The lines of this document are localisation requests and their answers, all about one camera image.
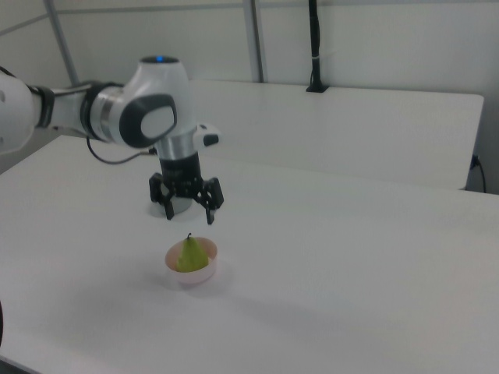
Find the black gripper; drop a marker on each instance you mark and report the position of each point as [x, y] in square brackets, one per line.
[181, 171]

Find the green pear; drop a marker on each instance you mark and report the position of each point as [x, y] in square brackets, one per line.
[191, 255]

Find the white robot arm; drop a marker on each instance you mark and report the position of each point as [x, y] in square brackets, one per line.
[156, 97]

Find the grey plastic bowl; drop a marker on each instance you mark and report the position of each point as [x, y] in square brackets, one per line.
[182, 205]

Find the pink plastic bowl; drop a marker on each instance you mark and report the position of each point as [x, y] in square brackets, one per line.
[195, 277]

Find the grey metal partition post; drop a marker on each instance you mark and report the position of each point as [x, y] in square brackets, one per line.
[62, 39]
[255, 39]

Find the black camera pole with base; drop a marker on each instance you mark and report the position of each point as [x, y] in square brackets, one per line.
[316, 46]

